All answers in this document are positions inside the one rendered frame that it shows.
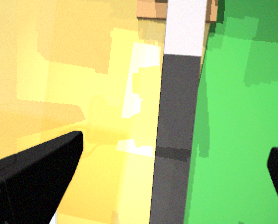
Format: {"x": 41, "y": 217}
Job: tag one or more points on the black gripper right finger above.
{"x": 272, "y": 166}

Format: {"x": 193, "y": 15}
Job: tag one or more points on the green flat mat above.
{"x": 236, "y": 121}

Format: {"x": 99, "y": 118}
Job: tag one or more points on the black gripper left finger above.
{"x": 34, "y": 181}

